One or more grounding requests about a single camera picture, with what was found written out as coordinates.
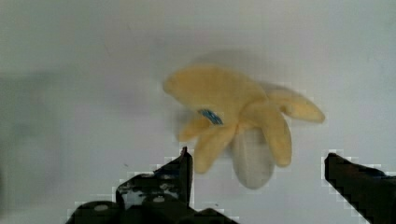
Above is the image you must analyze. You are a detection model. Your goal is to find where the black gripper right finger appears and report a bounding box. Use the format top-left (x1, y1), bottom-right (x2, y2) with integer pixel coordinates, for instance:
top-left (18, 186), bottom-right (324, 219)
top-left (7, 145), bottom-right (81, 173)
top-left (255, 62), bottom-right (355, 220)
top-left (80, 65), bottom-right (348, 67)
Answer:
top-left (324, 153), bottom-right (396, 224)

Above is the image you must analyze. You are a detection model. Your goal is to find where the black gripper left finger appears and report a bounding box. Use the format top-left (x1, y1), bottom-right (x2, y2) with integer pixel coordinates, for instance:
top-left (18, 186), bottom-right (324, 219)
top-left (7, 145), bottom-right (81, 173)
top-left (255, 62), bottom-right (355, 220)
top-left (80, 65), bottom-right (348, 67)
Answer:
top-left (65, 147), bottom-right (238, 224)

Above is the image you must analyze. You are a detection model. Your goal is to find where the yellow plush peeled banana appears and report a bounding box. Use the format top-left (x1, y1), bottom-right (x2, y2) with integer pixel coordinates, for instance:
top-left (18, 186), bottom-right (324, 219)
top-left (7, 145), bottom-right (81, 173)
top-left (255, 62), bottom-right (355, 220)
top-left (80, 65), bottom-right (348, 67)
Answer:
top-left (163, 64), bottom-right (325, 189)

